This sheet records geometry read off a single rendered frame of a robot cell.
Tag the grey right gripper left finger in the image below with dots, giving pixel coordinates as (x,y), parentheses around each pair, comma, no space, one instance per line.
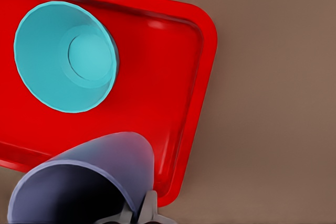
(123,218)

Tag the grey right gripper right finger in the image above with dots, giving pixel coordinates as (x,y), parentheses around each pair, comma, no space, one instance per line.
(150,211)

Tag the purple cup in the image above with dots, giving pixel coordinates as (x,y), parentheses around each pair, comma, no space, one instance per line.
(110,150)

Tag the cyan bowl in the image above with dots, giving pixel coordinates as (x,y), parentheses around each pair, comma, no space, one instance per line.
(42,58)

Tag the red plastic tray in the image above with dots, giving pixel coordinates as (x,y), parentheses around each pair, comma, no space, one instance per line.
(157,90)

